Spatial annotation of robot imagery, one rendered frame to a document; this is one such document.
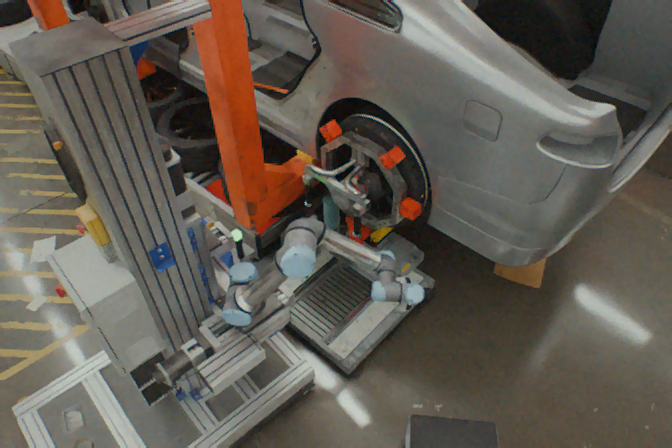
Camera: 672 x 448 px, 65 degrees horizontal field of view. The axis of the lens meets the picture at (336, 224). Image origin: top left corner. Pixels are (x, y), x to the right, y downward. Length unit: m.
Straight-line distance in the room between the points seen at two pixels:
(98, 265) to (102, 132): 0.61
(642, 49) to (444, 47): 1.83
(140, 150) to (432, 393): 2.04
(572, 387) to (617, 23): 2.19
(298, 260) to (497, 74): 1.05
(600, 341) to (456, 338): 0.84
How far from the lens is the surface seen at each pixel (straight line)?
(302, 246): 1.82
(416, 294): 2.01
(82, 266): 2.17
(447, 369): 3.16
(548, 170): 2.25
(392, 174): 2.63
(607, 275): 3.89
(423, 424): 2.62
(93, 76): 1.65
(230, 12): 2.39
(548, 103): 2.14
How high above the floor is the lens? 2.73
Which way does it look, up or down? 46 degrees down
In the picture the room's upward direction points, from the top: 1 degrees counter-clockwise
